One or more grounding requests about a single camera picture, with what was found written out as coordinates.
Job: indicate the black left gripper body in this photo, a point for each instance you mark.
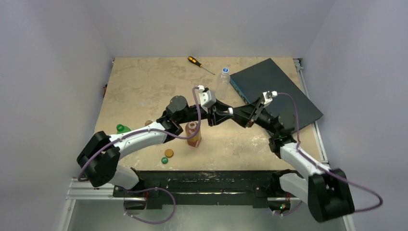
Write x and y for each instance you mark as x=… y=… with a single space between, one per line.
x=210 y=115

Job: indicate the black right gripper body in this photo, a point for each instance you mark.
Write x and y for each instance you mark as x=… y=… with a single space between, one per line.
x=255 y=113

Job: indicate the tea bottle with yellow-red label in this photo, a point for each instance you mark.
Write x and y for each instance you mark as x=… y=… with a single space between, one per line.
x=192 y=131

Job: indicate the clear plastic bottle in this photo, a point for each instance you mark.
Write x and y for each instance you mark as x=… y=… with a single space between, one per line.
x=222 y=85

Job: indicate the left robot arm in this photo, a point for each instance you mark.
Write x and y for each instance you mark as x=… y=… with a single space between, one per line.
x=99 y=159

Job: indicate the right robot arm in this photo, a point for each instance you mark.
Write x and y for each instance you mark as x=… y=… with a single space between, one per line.
x=324 y=190

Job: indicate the orange bottle cap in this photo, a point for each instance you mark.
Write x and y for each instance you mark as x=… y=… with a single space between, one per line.
x=169 y=153

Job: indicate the green bottle cap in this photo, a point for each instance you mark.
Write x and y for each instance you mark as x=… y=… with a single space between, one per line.
x=164 y=160

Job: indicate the orange juice bottle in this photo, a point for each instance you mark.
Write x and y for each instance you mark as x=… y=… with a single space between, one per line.
x=148 y=122

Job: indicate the green plastic bottle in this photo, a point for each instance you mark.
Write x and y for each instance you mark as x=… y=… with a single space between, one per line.
x=122 y=129

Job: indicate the yellow-black screwdriver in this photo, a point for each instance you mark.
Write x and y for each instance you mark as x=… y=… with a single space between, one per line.
x=197 y=63

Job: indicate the dark blue network switch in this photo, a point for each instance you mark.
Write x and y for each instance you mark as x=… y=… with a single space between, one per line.
x=251 y=82

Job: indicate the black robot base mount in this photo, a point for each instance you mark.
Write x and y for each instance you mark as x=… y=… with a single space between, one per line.
x=234 y=187

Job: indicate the aluminium frame rail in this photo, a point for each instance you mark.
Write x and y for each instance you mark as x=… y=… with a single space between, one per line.
x=85 y=191

